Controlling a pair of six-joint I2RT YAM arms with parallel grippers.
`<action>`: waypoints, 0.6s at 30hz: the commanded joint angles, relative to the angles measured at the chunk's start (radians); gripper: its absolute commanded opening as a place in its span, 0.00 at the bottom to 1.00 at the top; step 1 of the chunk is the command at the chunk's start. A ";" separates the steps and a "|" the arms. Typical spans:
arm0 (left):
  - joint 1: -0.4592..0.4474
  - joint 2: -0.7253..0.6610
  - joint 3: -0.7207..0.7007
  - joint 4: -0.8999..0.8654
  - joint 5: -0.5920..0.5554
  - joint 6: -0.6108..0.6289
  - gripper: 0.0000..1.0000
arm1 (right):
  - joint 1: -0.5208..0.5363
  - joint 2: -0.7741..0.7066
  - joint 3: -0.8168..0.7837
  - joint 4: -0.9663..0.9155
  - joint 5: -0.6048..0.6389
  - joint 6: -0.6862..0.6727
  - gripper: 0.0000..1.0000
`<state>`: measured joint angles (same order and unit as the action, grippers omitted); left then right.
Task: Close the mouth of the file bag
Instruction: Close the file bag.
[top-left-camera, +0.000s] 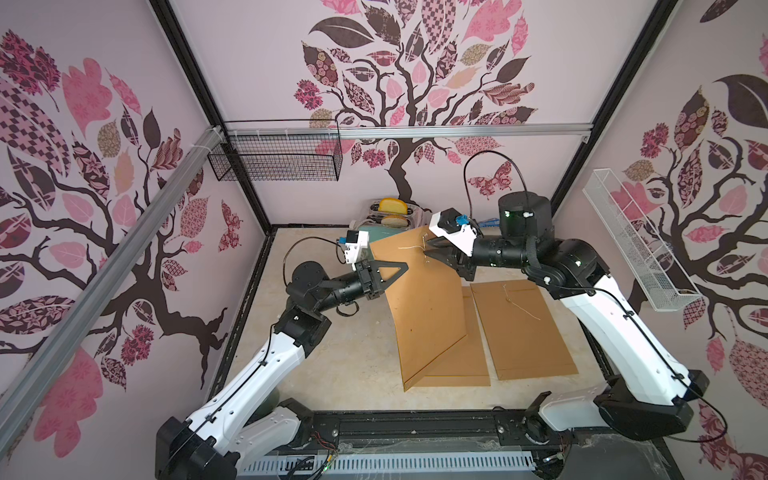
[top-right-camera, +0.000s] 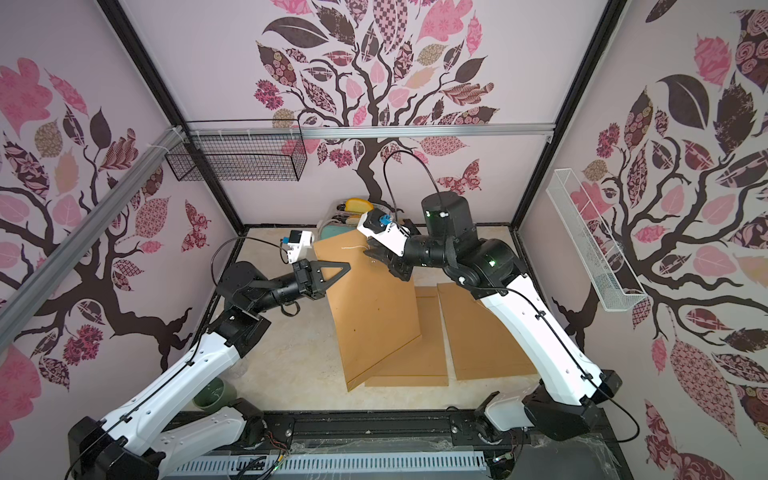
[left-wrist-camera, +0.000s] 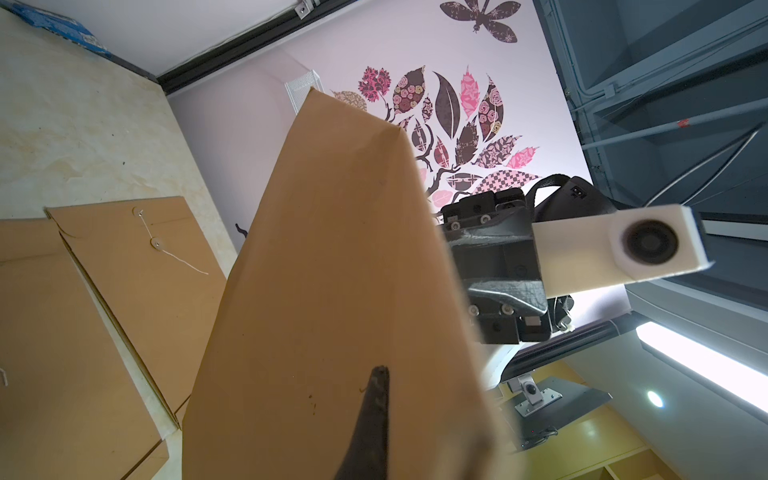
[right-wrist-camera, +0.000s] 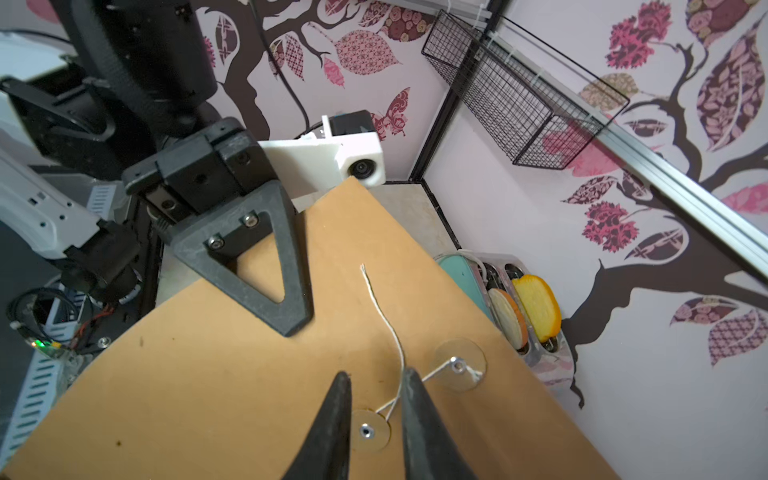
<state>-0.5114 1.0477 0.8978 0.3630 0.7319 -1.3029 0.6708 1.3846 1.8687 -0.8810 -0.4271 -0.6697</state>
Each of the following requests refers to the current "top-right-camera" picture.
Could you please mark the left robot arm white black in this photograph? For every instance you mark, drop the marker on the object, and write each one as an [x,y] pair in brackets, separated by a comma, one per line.
[134,442]

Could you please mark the mint green toaster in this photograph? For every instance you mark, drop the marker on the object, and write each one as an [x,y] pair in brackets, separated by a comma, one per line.
[337,221]

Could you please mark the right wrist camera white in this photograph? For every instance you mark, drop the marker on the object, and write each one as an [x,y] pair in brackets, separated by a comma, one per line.
[380,226]

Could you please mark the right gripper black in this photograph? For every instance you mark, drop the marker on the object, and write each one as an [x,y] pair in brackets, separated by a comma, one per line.
[400,258]

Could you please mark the white slotted cable duct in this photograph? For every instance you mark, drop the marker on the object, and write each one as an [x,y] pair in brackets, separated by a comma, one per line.
[332,466]

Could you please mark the aluminium rail wall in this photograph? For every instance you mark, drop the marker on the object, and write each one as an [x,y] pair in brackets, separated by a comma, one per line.
[409,131]
[33,293]

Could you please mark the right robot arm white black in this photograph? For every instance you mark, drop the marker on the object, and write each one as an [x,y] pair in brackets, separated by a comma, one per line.
[566,402]

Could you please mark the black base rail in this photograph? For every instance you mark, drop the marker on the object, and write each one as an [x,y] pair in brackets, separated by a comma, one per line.
[517,454]

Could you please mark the white wire shelf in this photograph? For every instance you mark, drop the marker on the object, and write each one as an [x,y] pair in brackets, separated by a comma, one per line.
[580,208]

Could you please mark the aluminium rail left wall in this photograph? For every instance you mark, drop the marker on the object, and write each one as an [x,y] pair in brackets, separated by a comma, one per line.
[33,293]

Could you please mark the green cup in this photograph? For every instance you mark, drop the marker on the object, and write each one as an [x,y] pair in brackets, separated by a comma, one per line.
[216,395]

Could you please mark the black wire basket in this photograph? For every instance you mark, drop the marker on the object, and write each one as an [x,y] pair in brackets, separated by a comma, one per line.
[261,153]

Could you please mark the aluminium rail back wall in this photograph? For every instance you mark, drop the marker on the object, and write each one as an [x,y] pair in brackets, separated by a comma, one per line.
[409,131]

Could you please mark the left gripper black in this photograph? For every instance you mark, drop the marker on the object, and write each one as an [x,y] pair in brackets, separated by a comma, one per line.
[309,278]

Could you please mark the brown file bag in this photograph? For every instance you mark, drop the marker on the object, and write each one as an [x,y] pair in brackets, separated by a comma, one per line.
[421,363]
[480,345]
[375,314]

